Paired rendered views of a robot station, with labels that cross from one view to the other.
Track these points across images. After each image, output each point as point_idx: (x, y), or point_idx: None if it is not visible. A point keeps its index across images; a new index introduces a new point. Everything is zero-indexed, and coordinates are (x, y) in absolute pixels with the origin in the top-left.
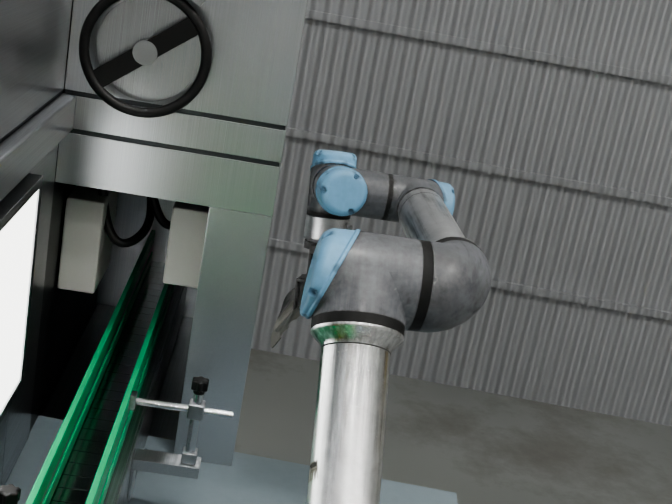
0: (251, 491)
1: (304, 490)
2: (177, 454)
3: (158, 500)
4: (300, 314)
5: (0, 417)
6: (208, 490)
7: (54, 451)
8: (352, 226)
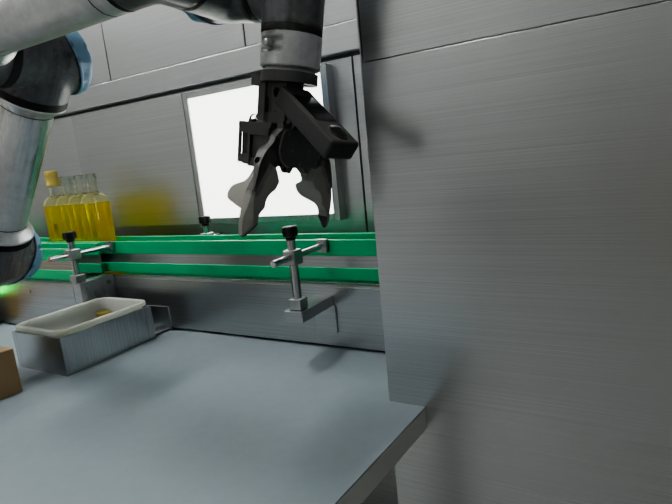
0: (329, 404)
1: (312, 441)
2: (312, 305)
3: (338, 359)
4: (305, 180)
5: (289, 216)
6: (343, 382)
7: (260, 234)
8: (263, 39)
